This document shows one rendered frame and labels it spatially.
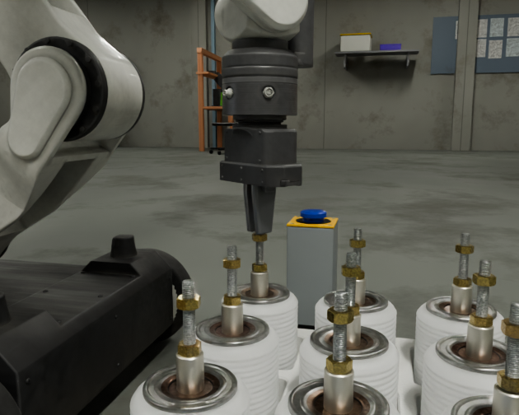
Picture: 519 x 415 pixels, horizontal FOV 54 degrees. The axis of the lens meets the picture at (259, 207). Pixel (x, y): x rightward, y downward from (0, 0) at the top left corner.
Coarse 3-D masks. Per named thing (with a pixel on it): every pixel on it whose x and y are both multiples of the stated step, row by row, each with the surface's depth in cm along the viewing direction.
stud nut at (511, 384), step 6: (498, 372) 36; (504, 372) 36; (498, 378) 35; (504, 378) 35; (510, 378) 35; (498, 384) 35; (504, 384) 35; (510, 384) 35; (516, 384) 34; (510, 390) 35; (516, 390) 34
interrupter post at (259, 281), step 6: (252, 270) 64; (252, 276) 63; (258, 276) 62; (264, 276) 63; (252, 282) 63; (258, 282) 63; (264, 282) 63; (252, 288) 63; (258, 288) 63; (264, 288) 63; (252, 294) 63; (258, 294) 63; (264, 294) 63
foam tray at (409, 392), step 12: (300, 336) 69; (396, 348) 65; (408, 348) 65; (408, 360) 62; (288, 372) 59; (408, 372) 59; (288, 384) 56; (408, 384) 56; (408, 396) 54; (420, 396) 54; (408, 408) 51; (420, 408) 54
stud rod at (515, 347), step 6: (510, 306) 35; (516, 306) 34; (510, 312) 34; (516, 312) 34; (510, 318) 35; (516, 318) 34; (516, 324) 34; (510, 342) 35; (516, 342) 34; (510, 348) 35; (516, 348) 34; (510, 354) 35; (516, 354) 34; (510, 360) 35; (516, 360) 35; (510, 366) 35; (516, 366) 35; (510, 372) 35; (516, 372) 35; (516, 378) 35
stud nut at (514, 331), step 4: (504, 320) 35; (508, 320) 35; (504, 324) 35; (508, 324) 34; (512, 324) 34; (504, 328) 34; (508, 328) 34; (512, 328) 34; (516, 328) 34; (504, 332) 34; (508, 332) 34; (512, 332) 34; (516, 332) 34; (508, 336) 34; (512, 336) 34; (516, 336) 34
